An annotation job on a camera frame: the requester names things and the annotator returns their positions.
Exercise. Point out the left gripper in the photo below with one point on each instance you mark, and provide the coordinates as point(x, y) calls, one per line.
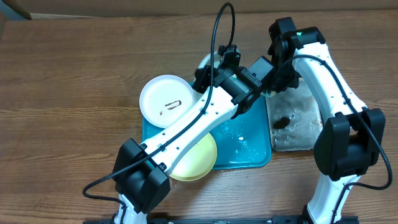
point(203, 77)

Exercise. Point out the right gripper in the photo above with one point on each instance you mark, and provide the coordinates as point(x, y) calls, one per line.
point(278, 88)

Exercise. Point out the white plate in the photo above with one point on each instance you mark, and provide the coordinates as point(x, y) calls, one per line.
point(222, 61)
point(164, 99)

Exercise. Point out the yellow green sponge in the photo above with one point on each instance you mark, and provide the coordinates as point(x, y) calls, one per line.
point(269, 94)

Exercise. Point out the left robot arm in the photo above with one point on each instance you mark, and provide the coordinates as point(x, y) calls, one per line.
point(141, 171)

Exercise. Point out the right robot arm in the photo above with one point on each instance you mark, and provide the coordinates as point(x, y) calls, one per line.
point(348, 151)

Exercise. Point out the black soapy water tray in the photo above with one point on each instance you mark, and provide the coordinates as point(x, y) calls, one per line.
point(295, 119)

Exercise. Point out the teal plastic tray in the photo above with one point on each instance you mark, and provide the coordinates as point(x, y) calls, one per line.
point(244, 142)

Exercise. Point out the yellow-green plate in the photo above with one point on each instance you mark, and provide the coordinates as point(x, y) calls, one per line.
point(198, 161)

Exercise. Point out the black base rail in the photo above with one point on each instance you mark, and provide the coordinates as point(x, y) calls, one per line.
point(278, 219)

